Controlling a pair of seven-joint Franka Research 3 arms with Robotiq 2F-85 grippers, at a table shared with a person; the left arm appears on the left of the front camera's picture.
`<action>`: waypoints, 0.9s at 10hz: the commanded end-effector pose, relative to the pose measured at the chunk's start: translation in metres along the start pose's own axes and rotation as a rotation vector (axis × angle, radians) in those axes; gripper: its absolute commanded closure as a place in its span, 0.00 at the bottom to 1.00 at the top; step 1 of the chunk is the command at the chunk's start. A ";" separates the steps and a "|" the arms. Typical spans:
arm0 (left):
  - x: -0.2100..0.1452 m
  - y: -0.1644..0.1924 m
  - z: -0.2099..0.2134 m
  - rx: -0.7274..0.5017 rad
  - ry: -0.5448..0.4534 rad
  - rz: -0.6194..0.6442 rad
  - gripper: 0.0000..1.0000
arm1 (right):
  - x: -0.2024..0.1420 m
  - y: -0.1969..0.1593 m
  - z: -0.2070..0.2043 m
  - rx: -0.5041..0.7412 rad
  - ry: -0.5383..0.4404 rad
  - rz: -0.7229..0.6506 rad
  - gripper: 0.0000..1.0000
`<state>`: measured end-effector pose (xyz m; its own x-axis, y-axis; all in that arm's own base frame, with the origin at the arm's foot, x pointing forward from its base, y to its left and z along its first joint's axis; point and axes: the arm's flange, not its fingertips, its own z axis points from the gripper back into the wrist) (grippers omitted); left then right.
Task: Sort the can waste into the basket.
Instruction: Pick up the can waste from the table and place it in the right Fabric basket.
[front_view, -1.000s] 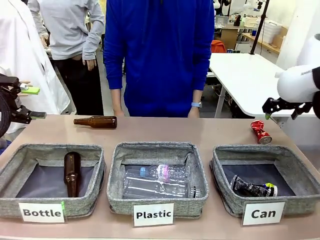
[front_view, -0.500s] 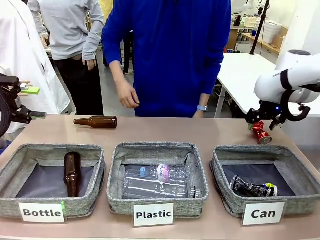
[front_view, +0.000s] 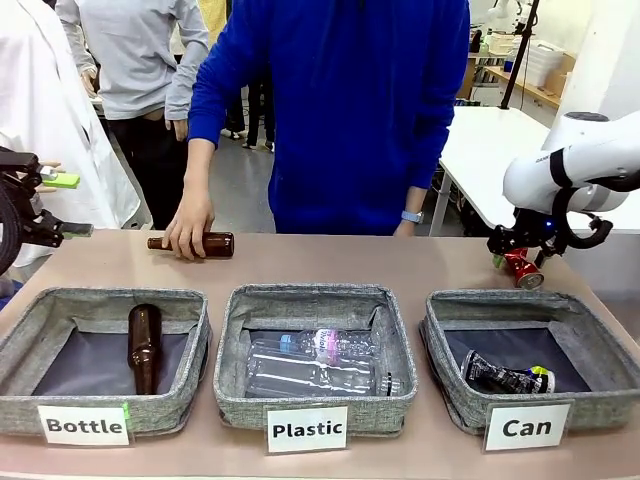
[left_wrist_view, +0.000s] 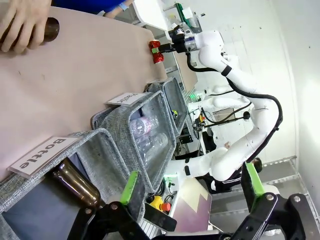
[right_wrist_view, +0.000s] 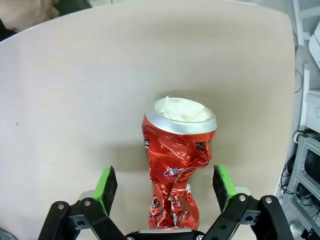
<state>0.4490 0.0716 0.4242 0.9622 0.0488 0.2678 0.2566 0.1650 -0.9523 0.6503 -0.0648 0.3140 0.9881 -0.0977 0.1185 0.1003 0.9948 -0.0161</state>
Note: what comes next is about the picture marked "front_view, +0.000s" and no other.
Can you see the white storage boxes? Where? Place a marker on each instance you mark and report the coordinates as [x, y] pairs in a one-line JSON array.
[[545, 60]]

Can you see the brown glass bottle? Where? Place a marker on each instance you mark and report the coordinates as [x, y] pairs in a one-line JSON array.
[[145, 350], [220, 245]]

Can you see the crushed red can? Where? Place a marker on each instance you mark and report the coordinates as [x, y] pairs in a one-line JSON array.
[[524, 270]]

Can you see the clear unlabelled plastic bottle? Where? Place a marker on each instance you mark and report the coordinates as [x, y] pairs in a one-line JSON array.
[[300, 377]]

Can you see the crushed black can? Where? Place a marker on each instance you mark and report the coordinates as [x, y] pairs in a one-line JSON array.
[[500, 376]]

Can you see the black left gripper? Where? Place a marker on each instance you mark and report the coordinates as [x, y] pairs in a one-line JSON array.
[[17, 200]]

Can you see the grey fabric basket labelled Bottle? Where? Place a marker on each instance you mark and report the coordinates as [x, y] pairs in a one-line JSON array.
[[165, 415]]

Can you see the grey fabric basket labelled Plastic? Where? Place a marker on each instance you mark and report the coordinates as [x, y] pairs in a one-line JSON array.
[[315, 310]]

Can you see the white Plastic label card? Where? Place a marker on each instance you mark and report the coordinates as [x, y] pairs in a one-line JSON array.
[[306, 430]]

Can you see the black tripod pole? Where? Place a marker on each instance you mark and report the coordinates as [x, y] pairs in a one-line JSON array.
[[517, 55]]

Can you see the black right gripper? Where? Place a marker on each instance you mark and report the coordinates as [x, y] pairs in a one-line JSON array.
[[525, 231]]

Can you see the person's right forearm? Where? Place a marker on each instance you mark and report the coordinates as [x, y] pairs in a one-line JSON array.
[[200, 165]]

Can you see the wooden workbench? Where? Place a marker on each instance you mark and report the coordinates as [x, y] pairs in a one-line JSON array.
[[530, 87]]

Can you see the white Can label card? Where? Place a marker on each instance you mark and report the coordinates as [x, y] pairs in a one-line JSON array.
[[526, 427]]

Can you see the light blue wrist watch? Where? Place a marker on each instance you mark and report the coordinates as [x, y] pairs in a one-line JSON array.
[[412, 216]]

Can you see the person in white coat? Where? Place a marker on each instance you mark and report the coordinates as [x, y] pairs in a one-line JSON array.
[[45, 100]]

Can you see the person's right hand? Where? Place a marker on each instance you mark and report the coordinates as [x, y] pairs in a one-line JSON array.
[[192, 227]]

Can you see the person in grey sweater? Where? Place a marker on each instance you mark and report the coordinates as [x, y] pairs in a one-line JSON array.
[[135, 60]]

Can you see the cardboard box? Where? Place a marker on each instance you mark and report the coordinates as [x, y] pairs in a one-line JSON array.
[[466, 80]]

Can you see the person in blue hoodie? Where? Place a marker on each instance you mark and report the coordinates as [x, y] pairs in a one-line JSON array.
[[345, 115]]

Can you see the person's left hand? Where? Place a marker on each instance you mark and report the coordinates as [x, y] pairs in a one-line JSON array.
[[404, 229]]

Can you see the white Bottle label card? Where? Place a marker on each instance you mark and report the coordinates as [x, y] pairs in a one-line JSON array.
[[82, 425]]

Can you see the person's left forearm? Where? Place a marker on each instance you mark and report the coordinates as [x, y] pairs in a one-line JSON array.
[[412, 199]]

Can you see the clear plastic bottle blue cap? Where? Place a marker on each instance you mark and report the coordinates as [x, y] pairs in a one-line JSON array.
[[325, 342]]

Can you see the grey fabric basket labelled Can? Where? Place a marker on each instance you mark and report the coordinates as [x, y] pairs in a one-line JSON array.
[[450, 395]]

